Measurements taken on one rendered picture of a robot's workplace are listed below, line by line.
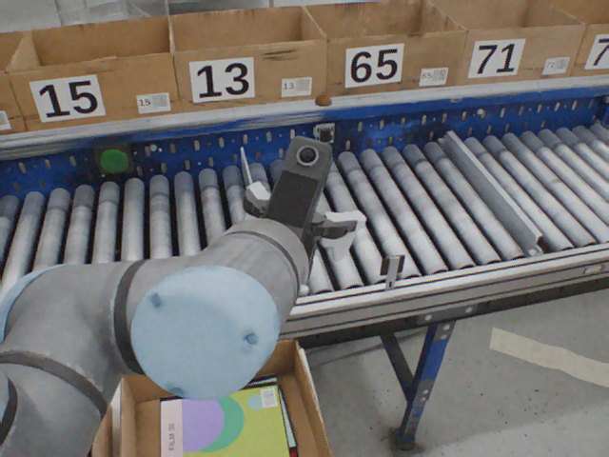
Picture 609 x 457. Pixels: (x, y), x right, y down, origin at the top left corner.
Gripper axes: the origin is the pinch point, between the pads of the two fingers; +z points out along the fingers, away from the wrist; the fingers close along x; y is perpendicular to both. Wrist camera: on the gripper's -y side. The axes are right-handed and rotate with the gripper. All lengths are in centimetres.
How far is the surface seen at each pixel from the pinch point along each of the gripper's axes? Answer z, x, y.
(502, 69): 97, 32, -28
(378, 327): 38, 17, 34
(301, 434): 1.8, 7.9, 37.9
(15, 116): 43, -82, 13
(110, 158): 50, -58, 18
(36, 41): 64, -95, -4
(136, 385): -1.0, -19.4, 37.6
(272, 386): 4.8, 1.2, 33.0
